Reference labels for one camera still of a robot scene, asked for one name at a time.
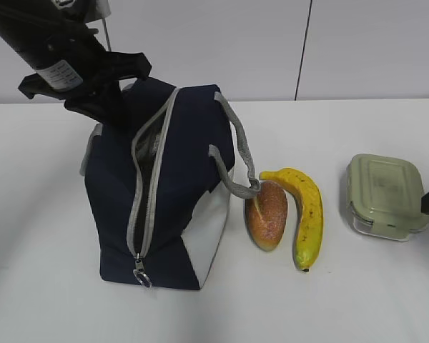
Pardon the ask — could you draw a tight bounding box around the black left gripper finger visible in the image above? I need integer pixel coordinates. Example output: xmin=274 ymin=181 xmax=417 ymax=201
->
xmin=64 ymin=81 xmax=132 ymax=132

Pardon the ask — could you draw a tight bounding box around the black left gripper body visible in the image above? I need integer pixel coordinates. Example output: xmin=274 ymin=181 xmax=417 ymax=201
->
xmin=18 ymin=34 xmax=152 ymax=100

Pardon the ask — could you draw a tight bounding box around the green lidded glass container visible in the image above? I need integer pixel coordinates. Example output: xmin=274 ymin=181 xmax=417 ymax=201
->
xmin=339 ymin=154 xmax=429 ymax=242

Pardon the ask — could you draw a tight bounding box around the navy grey insulated lunch bag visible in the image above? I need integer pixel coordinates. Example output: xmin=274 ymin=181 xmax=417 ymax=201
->
xmin=82 ymin=78 xmax=260 ymax=290

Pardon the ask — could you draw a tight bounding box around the yellow banana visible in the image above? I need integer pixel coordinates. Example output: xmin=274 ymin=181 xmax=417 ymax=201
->
xmin=260 ymin=168 xmax=324 ymax=272

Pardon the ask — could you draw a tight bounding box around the brown bread loaf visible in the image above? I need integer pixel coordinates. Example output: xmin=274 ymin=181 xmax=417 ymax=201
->
xmin=245 ymin=181 xmax=288 ymax=252

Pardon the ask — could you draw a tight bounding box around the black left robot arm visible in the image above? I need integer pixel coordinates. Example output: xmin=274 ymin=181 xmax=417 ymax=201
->
xmin=0 ymin=1 xmax=152 ymax=131

